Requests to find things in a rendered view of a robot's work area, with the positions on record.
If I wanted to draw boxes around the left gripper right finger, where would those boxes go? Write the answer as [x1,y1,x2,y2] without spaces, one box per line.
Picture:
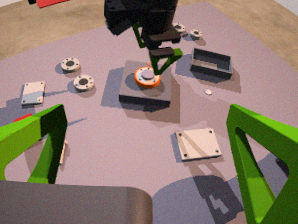
[226,104,298,224]

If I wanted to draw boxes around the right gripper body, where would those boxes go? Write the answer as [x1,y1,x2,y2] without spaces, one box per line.
[141,4,182,58]

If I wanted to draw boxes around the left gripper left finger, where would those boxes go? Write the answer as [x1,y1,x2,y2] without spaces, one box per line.
[0,104,68,184]

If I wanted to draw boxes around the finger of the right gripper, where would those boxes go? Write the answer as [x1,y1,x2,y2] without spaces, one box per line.
[132,22,146,48]
[149,48,183,76]

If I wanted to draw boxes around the orange-rimmed round plate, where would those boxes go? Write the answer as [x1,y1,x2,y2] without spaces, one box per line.
[135,67,160,88]

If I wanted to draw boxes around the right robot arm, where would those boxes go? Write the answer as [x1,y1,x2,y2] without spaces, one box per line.
[104,0,178,36]

